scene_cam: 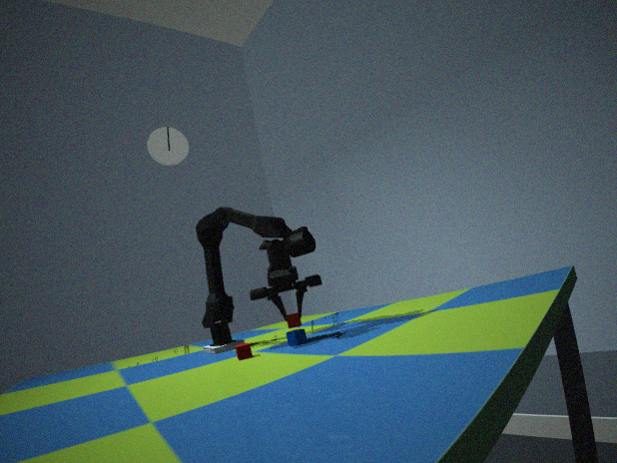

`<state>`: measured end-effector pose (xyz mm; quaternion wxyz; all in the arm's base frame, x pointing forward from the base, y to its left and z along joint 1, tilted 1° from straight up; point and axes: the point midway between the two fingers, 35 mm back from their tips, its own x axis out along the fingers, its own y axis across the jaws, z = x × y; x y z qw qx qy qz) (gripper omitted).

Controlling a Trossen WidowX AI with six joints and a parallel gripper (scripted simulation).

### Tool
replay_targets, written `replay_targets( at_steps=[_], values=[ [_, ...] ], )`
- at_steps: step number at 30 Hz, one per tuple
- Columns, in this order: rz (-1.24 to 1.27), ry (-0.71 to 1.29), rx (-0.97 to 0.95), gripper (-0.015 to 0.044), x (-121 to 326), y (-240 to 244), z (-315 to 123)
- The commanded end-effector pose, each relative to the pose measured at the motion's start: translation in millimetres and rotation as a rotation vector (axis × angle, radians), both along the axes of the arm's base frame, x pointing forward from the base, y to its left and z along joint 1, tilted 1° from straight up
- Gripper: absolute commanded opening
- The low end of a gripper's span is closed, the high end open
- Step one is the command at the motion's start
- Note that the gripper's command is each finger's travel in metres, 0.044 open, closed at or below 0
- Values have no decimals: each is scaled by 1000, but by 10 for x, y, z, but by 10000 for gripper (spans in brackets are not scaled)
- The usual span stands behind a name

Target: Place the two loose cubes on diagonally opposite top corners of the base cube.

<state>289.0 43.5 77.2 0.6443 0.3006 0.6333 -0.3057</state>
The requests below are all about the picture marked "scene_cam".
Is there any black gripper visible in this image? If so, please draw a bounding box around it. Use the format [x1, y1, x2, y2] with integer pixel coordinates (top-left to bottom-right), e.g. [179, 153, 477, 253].
[250, 259, 322, 321]

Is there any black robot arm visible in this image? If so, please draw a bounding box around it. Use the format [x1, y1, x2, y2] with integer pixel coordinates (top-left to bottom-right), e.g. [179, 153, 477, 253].
[196, 207, 315, 346]

